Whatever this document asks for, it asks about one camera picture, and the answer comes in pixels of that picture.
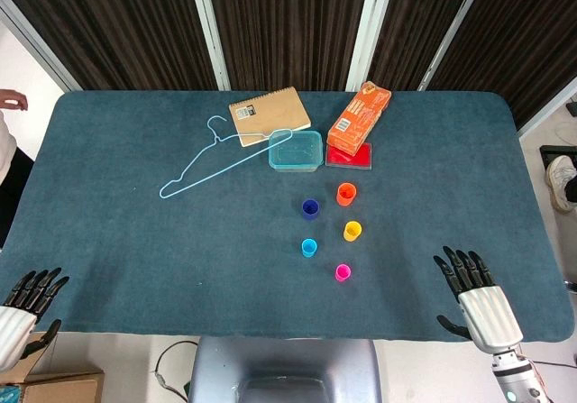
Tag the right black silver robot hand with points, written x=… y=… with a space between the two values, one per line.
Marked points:
x=489 y=315

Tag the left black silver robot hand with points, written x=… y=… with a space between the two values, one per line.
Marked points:
x=15 y=331

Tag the pink plastic cup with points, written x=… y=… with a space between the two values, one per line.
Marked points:
x=342 y=272

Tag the yellow plastic cup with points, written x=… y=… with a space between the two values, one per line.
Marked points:
x=352 y=231

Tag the light blue plastic cup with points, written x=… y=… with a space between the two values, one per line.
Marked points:
x=309 y=247

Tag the dark blue plastic cup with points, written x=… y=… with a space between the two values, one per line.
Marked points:
x=310 y=209

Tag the brown cardboard box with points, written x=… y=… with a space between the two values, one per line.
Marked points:
x=63 y=387

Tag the blue velvet table cloth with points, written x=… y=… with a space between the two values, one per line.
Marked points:
x=135 y=240

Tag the white sneaker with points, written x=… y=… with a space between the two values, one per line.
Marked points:
x=561 y=182

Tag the black flat floor device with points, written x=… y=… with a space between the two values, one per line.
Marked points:
x=556 y=150

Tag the person in white shirt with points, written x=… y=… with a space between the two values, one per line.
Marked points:
x=6 y=150

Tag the orange plastic cup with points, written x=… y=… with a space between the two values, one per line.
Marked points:
x=346 y=194

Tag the grey robot torso base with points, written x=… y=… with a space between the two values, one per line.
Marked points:
x=284 y=358

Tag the red ink pad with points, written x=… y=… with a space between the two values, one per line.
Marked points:
x=349 y=157

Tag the orange cardboard box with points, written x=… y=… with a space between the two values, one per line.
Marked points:
x=358 y=119

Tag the teal transparent plastic container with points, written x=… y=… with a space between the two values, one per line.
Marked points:
x=295 y=152

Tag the dark room divider panel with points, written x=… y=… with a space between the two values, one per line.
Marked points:
x=518 y=38
x=288 y=24
x=112 y=24
x=414 y=24

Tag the brown spiral notebook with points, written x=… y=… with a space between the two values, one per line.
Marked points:
x=270 y=114

